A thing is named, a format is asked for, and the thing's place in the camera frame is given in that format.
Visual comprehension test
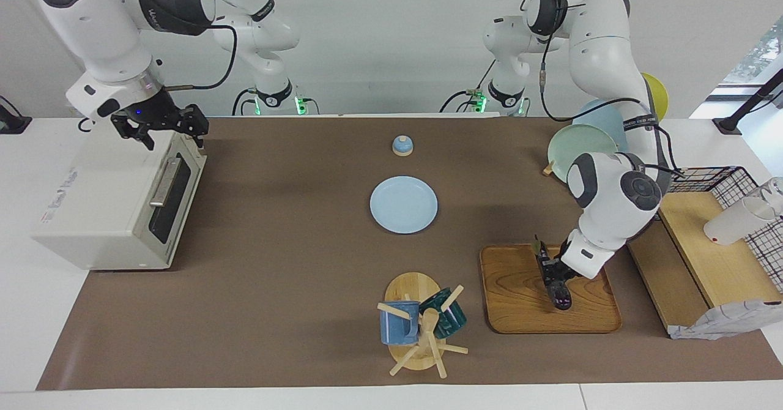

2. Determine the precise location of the light blue serving plate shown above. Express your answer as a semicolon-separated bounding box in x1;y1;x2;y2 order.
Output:
369;176;439;234

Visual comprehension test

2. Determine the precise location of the pale green plate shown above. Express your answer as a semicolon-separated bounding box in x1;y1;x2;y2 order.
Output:
547;124;619;182

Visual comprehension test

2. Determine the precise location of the black right base cable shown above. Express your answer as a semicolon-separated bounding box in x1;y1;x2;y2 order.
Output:
232;88;261;117

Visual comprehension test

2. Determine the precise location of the white cup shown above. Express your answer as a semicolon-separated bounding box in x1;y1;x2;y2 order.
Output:
703;197;777;247

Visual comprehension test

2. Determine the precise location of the wooden serving tray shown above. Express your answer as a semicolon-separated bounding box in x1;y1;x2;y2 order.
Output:
479;244;623;335

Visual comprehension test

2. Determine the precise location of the black wire basket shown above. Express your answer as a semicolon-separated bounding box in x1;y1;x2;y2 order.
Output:
664;166;783;294

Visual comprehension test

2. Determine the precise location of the wooden mug tree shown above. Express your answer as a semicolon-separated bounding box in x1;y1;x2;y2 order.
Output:
377;272;469;379

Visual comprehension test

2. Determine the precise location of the clear glass cup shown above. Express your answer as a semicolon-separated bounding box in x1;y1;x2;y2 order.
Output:
751;177;783;218

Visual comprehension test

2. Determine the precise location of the window with outdoor view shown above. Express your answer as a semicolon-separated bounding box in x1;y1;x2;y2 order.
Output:
722;15;783;86

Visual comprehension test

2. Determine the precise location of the wooden stepped shelf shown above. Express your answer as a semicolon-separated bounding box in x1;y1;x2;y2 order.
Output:
624;191;783;337

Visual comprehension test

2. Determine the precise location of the brown table mat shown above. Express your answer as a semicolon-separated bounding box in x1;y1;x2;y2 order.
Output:
35;116;783;391

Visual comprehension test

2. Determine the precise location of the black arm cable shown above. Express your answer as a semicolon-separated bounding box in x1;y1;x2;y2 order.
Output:
164;0;239;91
520;0;686;178

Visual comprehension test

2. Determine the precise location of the black base cable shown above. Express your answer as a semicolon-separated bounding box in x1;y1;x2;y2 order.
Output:
440;61;497;114
232;88;261;117

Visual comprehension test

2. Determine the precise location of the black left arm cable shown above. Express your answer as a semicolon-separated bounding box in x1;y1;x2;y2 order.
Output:
520;0;686;178

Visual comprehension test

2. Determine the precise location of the white toaster oven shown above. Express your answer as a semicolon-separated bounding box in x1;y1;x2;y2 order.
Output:
32;130;207;271

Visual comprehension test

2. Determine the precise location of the dark purple eggplant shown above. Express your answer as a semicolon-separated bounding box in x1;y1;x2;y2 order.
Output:
532;234;573;311

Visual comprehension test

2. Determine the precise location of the dark green mug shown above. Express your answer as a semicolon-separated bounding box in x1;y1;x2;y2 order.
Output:
418;288;467;340

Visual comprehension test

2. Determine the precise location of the black stand pole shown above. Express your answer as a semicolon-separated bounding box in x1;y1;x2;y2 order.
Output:
713;67;783;135

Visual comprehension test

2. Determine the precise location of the black left base cable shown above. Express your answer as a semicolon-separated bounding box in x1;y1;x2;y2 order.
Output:
440;61;497;114

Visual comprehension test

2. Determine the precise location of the blue mug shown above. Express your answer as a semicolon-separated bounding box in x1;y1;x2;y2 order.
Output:
379;300;421;346

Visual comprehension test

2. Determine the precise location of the black clamp device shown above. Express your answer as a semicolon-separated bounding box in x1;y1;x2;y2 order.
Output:
0;95;32;135

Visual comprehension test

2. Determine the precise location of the light blue racked plate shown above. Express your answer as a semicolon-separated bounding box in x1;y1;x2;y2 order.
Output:
573;99;631;154

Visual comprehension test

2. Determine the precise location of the yellow plate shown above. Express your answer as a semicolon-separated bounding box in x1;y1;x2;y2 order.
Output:
640;72;669;124

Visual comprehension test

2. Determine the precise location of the grey patterned cloth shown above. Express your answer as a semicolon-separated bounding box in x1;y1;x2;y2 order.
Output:
669;299;783;340

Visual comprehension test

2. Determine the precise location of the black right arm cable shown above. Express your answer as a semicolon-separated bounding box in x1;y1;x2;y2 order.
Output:
164;0;239;91

